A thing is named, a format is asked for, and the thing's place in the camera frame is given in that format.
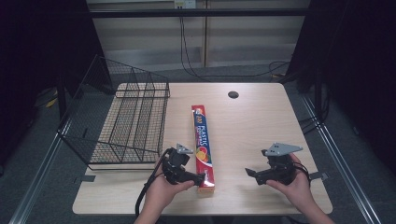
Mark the person's left hand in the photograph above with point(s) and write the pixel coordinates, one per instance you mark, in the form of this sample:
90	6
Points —
160	193

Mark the black horizontal frame bar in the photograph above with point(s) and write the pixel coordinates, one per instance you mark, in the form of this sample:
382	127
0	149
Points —
199	12

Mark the black curtain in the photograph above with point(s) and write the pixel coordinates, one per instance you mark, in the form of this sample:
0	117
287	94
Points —
358	62
34	46

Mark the red plastic wrap box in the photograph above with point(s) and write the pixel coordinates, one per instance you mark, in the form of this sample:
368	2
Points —
202	146

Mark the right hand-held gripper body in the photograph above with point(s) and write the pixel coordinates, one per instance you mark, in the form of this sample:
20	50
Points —
280	169

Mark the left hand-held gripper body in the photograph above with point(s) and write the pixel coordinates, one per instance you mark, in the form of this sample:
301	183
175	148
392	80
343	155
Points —
174	165

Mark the yellow floor object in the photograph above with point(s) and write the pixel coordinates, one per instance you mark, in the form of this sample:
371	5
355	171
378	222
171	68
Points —
51	101

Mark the metal floor rail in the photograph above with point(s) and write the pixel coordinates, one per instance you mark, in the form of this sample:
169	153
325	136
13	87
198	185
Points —
339	161
37	177

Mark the black stand post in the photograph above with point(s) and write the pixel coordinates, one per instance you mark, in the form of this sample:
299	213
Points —
61	96

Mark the white wall power outlet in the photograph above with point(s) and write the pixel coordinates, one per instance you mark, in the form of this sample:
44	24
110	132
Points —
185	3

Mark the person's right hand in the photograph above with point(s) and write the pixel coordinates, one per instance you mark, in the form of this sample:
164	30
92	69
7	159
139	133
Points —
299	189

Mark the black tape strip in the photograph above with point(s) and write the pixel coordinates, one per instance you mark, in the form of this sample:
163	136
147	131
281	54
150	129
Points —
86	179

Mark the grey tape strip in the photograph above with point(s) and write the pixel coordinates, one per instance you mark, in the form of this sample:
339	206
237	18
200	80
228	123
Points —
319	176

